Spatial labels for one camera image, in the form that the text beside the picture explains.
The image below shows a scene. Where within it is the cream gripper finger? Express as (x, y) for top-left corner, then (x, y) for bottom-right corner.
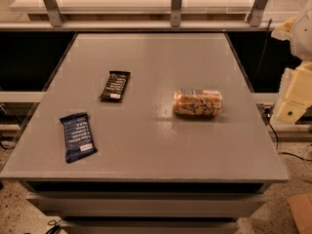
(271, 17), (295, 41)
(273, 61), (312, 124)

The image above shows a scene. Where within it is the orange soda can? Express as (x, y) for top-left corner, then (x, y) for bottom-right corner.
(174, 89), (222, 117)

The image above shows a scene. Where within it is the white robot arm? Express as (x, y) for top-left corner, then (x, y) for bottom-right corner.
(271, 0), (312, 124)

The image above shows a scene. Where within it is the cardboard box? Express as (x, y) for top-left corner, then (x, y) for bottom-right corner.
(287, 193), (312, 234)

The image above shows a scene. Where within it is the black snack bar wrapper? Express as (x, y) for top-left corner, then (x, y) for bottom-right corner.
(98, 70), (131, 101)

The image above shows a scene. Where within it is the blue snack bar wrapper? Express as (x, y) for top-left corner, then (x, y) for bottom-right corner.
(59, 112), (98, 164)

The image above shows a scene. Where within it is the grey table cabinet base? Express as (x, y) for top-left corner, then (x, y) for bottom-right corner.
(22, 179), (269, 234)

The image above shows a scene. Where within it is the black cable on floor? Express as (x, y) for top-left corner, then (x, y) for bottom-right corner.
(263, 106), (312, 163)

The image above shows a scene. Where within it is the metal frame railing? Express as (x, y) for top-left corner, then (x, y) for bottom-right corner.
(0, 0), (312, 32)

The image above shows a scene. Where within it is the black cable bottom left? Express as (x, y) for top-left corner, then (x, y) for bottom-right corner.
(44, 218), (62, 234)

